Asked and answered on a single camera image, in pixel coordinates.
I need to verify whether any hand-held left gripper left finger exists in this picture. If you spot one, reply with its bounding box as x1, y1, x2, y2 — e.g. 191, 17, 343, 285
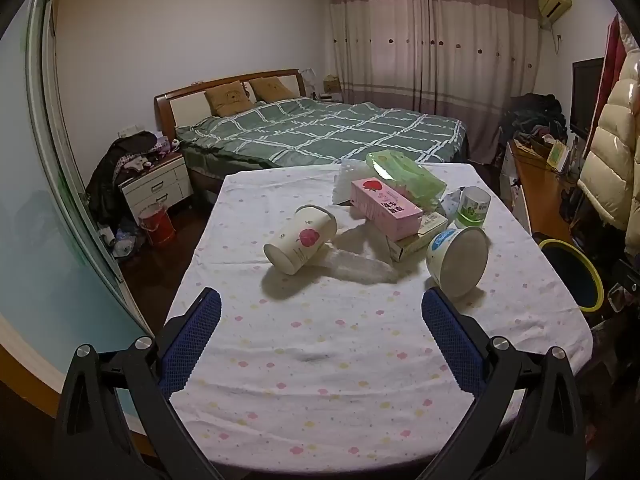
52, 287, 226, 480

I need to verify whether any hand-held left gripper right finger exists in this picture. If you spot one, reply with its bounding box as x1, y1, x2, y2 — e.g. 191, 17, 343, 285
415, 287, 591, 480

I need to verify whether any white round tub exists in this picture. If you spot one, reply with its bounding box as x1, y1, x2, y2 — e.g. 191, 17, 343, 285
426, 226, 490, 301

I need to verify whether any small cardboard box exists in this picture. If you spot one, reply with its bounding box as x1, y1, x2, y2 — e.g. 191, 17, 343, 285
386, 210, 449, 262

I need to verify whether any green label jar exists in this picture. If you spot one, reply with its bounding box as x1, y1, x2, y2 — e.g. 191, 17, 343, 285
454, 186, 492, 230

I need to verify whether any yellow rim trash bin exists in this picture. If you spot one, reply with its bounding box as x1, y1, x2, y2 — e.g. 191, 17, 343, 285
537, 238, 603, 313

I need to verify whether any white apple print cup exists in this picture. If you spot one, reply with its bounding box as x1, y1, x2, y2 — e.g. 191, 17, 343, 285
263, 205, 338, 275

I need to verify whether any pink carton box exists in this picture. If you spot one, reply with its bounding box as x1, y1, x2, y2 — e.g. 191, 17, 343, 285
349, 178, 423, 241

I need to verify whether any green plastic packet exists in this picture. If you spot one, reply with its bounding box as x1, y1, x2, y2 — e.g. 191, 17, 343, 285
366, 150, 447, 211

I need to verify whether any red bucket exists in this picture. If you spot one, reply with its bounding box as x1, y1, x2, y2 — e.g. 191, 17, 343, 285
138, 203, 177, 246

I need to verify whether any dotted white tablecloth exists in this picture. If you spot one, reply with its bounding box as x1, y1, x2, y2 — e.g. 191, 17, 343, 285
162, 162, 596, 466

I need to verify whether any crumpled silver wrapper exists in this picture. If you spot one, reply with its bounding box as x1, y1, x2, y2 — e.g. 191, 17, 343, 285
439, 190, 463, 221

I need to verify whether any white nightstand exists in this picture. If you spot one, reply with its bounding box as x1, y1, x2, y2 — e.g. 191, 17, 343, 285
118, 152, 195, 218

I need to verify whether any wooden cabinet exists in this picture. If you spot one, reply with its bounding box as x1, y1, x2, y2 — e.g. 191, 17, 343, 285
500, 140, 581, 246

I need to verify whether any dark clothes pile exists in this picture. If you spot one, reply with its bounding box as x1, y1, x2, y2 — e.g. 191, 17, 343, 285
86, 131, 173, 226

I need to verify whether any frosted glass sliding door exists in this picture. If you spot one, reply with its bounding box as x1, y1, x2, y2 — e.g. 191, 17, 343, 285
0, 0, 156, 341

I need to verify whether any wooden bed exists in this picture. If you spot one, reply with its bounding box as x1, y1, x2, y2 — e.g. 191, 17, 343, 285
154, 68, 471, 181

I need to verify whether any brown pillow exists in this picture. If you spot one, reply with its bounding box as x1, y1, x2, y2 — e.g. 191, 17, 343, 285
204, 82, 256, 116
248, 77, 297, 103

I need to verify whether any dark clothes heap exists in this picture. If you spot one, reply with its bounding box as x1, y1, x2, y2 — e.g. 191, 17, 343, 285
502, 92, 568, 146

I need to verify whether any green checked duvet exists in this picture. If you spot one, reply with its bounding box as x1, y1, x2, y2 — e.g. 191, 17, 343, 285
175, 97, 468, 168

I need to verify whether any cream puffer jacket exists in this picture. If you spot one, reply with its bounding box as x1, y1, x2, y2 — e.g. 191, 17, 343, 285
577, 20, 640, 231

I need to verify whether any black television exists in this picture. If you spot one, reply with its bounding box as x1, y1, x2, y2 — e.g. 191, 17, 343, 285
570, 57, 606, 138

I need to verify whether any pink beige curtain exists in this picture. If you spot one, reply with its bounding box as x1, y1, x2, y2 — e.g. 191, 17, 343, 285
320, 0, 543, 166

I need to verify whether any red garment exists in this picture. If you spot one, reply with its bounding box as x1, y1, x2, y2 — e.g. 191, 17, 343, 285
597, 12, 623, 111

